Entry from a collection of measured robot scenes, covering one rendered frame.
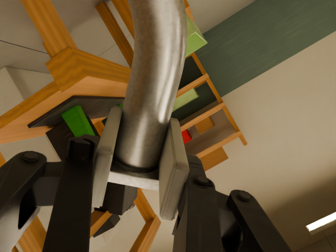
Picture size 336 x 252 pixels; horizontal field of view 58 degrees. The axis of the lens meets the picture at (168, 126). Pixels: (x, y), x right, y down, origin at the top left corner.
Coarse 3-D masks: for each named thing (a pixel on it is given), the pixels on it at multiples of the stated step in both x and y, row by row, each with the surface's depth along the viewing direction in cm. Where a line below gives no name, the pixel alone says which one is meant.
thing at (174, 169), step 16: (176, 128) 18; (176, 144) 16; (160, 160) 19; (176, 160) 14; (160, 176) 17; (176, 176) 14; (160, 192) 16; (176, 192) 14; (160, 208) 15; (176, 208) 15
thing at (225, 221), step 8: (192, 160) 17; (200, 160) 17; (192, 168) 16; (200, 168) 16; (184, 184) 14; (184, 192) 14; (216, 192) 14; (184, 200) 14; (216, 200) 13; (224, 200) 13; (224, 208) 13; (224, 216) 13; (232, 216) 13; (224, 224) 13; (232, 224) 13; (224, 232) 13; (232, 232) 13; (240, 232) 13; (232, 240) 13; (240, 240) 13
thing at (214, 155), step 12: (204, 72) 537; (192, 84) 538; (180, 96) 552; (192, 96) 548; (216, 96) 537; (216, 108) 535; (192, 120) 543; (204, 120) 551; (240, 132) 532; (216, 144) 540; (204, 156) 556; (216, 156) 554; (204, 168) 557; (132, 204) 587
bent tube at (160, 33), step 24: (144, 0) 15; (168, 0) 15; (144, 24) 16; (168, 24) 16; (144, 48) 16; (168, 48) 16; (144, 72) 17; (168, 72) 17; (144, 96) 17; (168, 96) 17; (120, 120) 19; (144, 120) 17; (168, 120) 19; (120, 144) 19; (144, 144) 18; (120, 168) 18; (144, 168) 19
